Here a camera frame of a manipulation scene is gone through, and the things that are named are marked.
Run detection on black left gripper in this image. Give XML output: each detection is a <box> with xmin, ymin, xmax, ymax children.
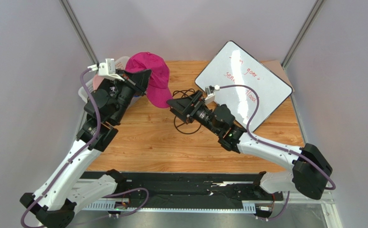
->
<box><xmin>109</xmin><ymin>69</ymin><xmax>152</xmax><ymax>124</ymax></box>

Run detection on magenta baseball cap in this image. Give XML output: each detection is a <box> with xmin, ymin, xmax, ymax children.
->
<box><xmin>125</xmin><ymin>52</ymin><xmax>172</xmax><ymax>108</ymax></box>

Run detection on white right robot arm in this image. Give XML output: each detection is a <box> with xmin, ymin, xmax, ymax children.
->
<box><xmin>167</xmin><ymin>91</ymin><xmax>335</xmax><ymax>200</ymax></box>

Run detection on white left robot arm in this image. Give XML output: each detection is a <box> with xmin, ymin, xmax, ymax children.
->
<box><xmin>20</xmin><ymin>66</ymin><xmax>151</xmax><ymax>228</ymax></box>

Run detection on white plastic basket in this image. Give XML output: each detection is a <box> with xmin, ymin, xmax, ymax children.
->
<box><xmin>78</xmin><ymin>56</ymin><xmax>141</xmax><ymax>107</ymax></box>

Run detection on light pink cap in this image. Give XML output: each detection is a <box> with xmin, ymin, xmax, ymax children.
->
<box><xmin>92</xmin><ymin>75</ymin><xmax>104</xmax><ymax>90</ymax></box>

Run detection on white dry-erase board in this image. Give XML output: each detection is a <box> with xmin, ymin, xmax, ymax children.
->
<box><xmin>195</xmin><ymin>41</ymin><xmax>293</xmax><ymax>132</ymax></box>

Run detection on black wire hat stand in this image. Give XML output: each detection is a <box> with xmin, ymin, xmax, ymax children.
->
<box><xmin>172</xmin><ymin>88</ymin><xmax>202</xmax><ymax>135</ymax></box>

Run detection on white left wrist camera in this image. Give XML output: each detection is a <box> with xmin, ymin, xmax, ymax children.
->
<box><xmin>87</xmin><ymin>58</ymin><xmax>125</xmax><ymax>81</ymax></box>

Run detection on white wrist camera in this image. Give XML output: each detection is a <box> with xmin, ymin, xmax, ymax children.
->
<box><xmin>87</xmin><ymin>58</ymin><xmax>125</xmax><ymax>81</ymax></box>
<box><xmin>205</xmin><ymin>85</ymin><xmax>220</xmax><ymax>105</ymax></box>

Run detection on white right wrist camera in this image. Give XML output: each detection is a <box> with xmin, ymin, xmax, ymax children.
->
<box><xmin>205</xmin><ymin>85</ymin><xmax>220</xmax><ymax>105</ymax></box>

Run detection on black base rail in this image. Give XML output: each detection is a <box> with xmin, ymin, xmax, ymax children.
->
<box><xmin>86</xmin><ymin>172</ymin><xmax>284</xmax><ymax>213</ymax></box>

